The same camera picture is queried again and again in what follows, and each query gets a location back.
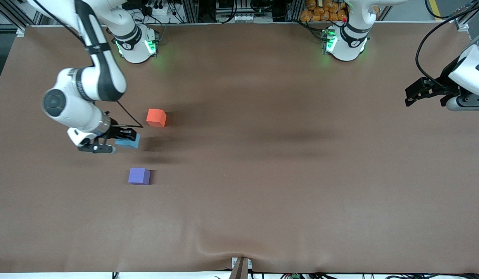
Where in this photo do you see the light blue foam block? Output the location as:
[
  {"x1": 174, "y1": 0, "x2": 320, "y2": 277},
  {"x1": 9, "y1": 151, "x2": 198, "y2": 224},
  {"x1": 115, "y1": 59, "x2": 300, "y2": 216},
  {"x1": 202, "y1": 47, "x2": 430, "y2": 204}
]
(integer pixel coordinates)
[{"x1": 115, "y1": 134, "x2": 141, "y2": 149}]

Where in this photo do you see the orange foam block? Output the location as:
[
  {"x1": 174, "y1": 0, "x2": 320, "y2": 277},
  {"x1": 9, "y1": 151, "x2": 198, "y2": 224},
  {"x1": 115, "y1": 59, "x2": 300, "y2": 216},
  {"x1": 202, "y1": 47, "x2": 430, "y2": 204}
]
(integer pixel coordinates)
[{"x1": 146, "y1": 108, "x2": 167, "y2": 127}]

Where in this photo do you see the purple foam block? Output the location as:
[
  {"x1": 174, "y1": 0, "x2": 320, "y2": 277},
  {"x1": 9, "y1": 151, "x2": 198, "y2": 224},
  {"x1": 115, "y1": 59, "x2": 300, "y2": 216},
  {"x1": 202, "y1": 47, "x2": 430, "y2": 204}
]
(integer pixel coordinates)
[{"x1": 128, "y1": 167, "x2": 151, "y2": 186}]

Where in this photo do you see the white power strip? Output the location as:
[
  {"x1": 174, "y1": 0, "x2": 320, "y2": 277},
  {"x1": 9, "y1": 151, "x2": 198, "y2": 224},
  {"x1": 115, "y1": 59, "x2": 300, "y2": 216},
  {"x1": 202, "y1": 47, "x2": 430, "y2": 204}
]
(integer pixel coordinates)
[{"x1": 133, "y1": 0, "x2": 174, "y2": 20}]

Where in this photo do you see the pile of orange bags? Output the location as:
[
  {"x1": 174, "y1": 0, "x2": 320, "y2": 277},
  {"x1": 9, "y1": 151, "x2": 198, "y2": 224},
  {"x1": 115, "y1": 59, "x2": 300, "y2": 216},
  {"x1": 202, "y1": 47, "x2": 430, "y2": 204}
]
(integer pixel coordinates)
[{"x1": 300, "y1": 0, "x2": 348, "y2": 22}]

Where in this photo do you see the brown table cover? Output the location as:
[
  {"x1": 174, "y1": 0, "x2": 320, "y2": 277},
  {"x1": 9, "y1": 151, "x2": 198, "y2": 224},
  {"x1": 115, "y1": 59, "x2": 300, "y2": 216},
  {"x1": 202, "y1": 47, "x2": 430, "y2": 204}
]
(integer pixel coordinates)
[{"x1": 0, "y1": 22, "x2": 479, "y2": 274}]

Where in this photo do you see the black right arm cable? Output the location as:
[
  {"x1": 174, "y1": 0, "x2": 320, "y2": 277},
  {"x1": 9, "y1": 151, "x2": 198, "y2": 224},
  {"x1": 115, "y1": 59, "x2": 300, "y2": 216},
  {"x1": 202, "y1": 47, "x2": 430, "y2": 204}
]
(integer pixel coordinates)
[{"x1": 116, "y1": 101, "x2": 144, "y2": 129}]

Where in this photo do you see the aluminium frame profile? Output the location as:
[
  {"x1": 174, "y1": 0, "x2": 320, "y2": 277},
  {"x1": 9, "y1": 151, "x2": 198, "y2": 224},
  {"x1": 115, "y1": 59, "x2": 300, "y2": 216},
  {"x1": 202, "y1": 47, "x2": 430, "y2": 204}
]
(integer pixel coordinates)
[
  {"x1": 455, "y1": 8, "x2": 479, "y2": 32},
  {"x1": 286, "y1": 0, "x2": 302, "y2": 22},
  {"x1": 0, "y1": 0, "x2": 28, "y2": 36},
  {"x1": 182, "y1": 0, "x2": 201, "y2": 24}
]

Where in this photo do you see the brown bar with metal bracket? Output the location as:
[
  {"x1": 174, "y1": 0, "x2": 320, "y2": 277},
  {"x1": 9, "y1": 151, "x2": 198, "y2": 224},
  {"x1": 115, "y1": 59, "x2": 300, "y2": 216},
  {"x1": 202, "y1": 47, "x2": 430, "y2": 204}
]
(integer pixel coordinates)
[{"x1": 229, "y1": 257, "x2": 253, "y2": 279}]

